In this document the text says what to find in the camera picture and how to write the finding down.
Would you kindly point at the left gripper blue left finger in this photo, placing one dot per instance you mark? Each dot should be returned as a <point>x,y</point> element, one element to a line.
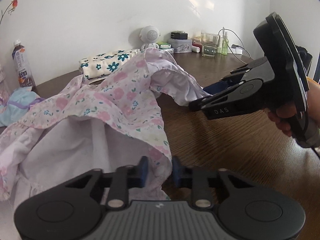
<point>123,179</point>

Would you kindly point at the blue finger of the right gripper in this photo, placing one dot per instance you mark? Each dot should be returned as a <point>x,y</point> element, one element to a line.
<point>224,100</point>
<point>224,86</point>

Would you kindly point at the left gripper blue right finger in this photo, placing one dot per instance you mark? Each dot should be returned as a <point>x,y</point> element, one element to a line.
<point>195,179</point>

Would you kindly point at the pink floral child dress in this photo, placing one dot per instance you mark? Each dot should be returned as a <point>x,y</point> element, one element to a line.
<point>104,126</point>

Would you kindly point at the right hand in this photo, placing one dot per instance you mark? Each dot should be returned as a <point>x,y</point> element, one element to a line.
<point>288,110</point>

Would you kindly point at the green spray bottle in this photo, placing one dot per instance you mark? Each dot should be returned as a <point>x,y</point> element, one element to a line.
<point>225,41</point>

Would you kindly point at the white power adapter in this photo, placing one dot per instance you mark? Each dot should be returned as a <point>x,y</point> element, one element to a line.
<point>236,49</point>

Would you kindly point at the clear drinking glass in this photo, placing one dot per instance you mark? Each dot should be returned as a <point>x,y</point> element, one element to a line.
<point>209,43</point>

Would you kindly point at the grey printed tin box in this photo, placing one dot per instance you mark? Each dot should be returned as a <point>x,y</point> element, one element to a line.
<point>180,46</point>

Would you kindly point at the white robot figure speaker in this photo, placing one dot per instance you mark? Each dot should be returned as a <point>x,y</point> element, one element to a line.
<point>149,35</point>

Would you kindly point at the folded cream blue-flower cloth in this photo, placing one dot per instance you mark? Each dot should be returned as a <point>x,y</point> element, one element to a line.
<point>105,63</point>

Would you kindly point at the blue pink purple garment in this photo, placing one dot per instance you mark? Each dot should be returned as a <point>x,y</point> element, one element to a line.
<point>17,105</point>

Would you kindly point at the purple textured vase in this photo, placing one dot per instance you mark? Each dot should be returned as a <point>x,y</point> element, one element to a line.
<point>4,90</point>

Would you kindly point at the oolong tea bottle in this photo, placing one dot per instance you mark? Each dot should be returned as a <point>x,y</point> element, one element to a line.
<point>19,56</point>

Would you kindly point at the dried rose bouquet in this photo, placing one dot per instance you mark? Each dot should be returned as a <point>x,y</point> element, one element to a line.
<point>9,10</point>

